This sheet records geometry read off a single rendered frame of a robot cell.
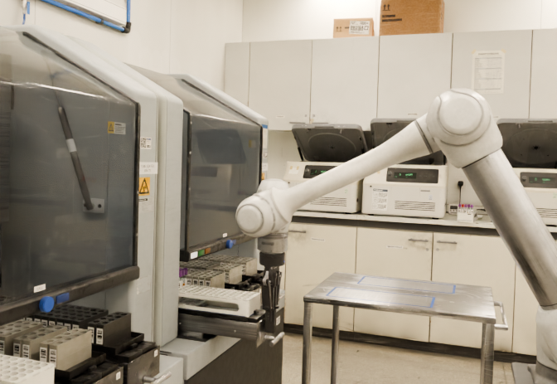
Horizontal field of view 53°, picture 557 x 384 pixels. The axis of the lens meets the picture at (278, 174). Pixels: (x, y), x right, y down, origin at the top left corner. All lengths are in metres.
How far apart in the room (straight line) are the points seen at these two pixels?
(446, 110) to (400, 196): 2.58
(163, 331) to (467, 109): 1.00
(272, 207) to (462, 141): 0.49
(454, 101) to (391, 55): 2.93
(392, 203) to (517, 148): 0.97
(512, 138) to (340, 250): 1.40
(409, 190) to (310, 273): 0.92
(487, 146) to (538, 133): 2.75
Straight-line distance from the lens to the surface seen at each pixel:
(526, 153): 4.26
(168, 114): 1.58
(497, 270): 3.88
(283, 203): 1.42
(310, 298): 1.89
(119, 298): 1.50
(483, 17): 4.58
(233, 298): 1.66
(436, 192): 3.83
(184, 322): 1.73
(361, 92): 4.21
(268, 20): 4.89
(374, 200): 3.88
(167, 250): 1.60
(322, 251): 3.99
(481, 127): 1.31
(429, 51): 4.19
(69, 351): 1.30
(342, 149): 4.30
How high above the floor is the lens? 1.27
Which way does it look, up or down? 2 degrees down
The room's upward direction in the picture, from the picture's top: 2 degrees clockwise
